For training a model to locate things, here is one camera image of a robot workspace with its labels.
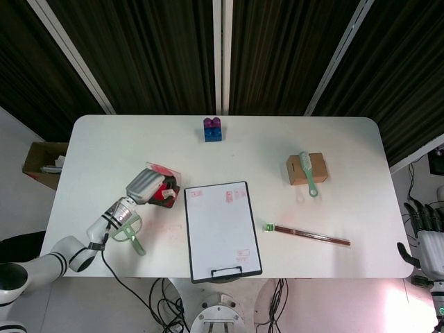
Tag blue toy building block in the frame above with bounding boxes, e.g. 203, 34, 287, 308
203, 126, 224, 143

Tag black floor cable bundle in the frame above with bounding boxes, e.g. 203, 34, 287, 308
255, 277, 289, 333
148, 277, 187, 333

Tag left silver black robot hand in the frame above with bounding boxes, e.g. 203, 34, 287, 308
125, 168, 180, 206

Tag white metal frame post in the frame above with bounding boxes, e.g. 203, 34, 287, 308
27, 0, 117, 115
303, 0, 376, 117
212, 0, 234, 116

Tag wrapped brown chopsticks pair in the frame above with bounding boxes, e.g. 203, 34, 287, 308
265, 223, 352, 247

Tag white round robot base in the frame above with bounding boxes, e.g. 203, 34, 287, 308
189, 293, 244, 333

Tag green long-handled scrub brush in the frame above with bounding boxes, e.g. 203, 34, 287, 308
298, 151, 319, 198

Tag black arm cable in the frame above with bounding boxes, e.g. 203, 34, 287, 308
99, 234, 164, 325

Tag black clipboard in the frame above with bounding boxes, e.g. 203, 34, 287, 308
183, 180, 263, 284

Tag white stamped paper sheet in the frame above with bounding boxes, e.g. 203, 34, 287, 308
185, 182, 261, 275

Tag dark pleated curtain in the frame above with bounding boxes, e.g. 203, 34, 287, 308
0, 0, 444, 167

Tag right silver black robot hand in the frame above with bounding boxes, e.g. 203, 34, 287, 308
397, 200, 444, 278

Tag green wide T-shaped brush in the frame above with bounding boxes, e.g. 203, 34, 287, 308
110, 211, 146, 257

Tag small brown cardboard box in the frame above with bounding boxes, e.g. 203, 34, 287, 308
286, 152, 329, 187

